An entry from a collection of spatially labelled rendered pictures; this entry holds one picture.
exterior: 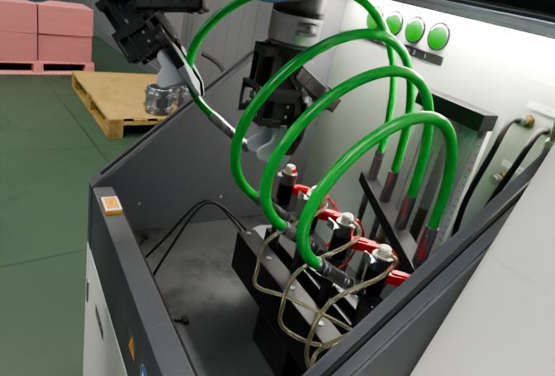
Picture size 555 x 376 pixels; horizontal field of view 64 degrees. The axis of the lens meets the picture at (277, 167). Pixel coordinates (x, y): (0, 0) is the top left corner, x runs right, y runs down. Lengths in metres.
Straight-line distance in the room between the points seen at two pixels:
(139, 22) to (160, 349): 0.49
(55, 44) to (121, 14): 4.40
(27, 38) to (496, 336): 4.89
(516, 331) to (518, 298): 0.03
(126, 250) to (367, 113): 0.58
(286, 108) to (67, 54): 4.66
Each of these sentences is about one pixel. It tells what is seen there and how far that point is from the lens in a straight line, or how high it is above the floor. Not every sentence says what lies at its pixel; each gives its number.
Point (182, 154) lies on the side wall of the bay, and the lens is 1.02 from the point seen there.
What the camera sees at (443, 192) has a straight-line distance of 0.62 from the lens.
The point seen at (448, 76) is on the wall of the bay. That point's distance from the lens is 0.88.
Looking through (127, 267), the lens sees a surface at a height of 0.95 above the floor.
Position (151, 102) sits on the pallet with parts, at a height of 0.26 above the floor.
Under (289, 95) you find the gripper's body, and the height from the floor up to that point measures 1.27.
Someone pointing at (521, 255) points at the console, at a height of 1.22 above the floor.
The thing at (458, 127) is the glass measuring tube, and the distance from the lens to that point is 0.83.
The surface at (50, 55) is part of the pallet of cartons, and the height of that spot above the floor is 0.19.
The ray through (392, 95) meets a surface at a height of 1.27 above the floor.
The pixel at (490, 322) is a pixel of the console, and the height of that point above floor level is 1.15.
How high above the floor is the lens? 1.43
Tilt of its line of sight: 24 degrees down
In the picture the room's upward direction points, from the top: 12 degrees clockwise
